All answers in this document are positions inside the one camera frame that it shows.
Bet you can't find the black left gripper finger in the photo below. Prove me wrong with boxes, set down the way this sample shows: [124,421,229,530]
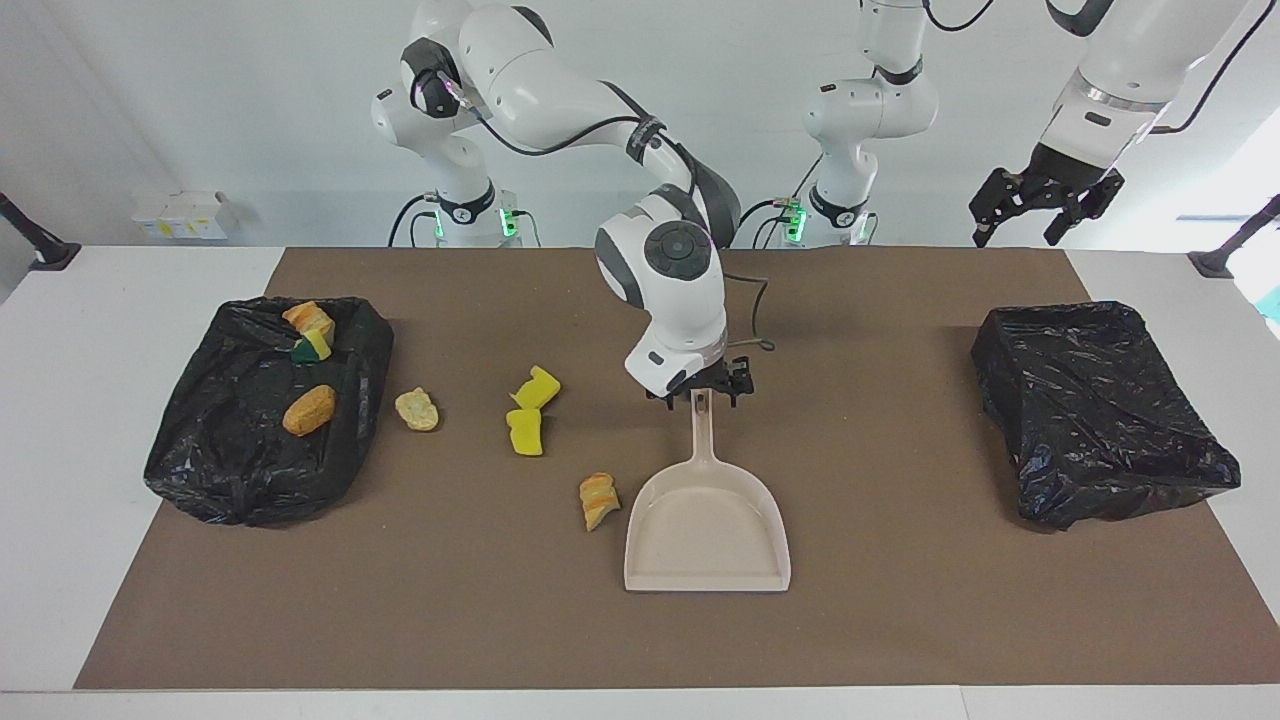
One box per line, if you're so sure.
[968,170,1036,248]
[1045,172,1125,248]

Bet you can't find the beige plastic dustpan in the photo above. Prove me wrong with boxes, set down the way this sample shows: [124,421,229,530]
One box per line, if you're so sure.
[624,388,792,593]

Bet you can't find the black bag lined trash bin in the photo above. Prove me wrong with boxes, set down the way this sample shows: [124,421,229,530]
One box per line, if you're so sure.
[143,295,395,528]
[970,301,1242,532]

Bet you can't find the orange striped toy croissant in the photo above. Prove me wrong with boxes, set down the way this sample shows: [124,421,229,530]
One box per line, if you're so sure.
[579,472,622,532]

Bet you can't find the brown table mat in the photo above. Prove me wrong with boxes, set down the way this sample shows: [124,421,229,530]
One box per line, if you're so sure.
[75,247,1280,691]

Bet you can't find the pale beige toy cookie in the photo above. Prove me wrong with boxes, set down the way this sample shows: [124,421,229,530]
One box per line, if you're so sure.
[394,387,441,433]

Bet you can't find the brown toy bread loaf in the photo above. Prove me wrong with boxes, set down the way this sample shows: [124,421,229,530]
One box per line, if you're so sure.
[282,385,338,437]

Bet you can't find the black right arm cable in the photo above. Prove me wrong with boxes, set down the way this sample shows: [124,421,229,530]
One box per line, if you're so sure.
[435,70,776,353]

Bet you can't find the black camera stand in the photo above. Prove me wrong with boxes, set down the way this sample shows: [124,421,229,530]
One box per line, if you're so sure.
[0,190,82,271]
[1188,194,1280,279]

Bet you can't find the black left base cable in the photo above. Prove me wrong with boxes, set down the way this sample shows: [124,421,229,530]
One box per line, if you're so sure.
[725,158,826,249]

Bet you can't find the black base cable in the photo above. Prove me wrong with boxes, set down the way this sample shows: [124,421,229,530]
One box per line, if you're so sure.
[725,158,826,249]
[388,193,441,248]

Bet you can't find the black right base cable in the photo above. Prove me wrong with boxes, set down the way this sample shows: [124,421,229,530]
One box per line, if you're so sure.
[388,193,441,248]

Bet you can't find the white wall boxes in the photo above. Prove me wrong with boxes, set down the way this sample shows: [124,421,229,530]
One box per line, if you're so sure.
[133,191,231,241]

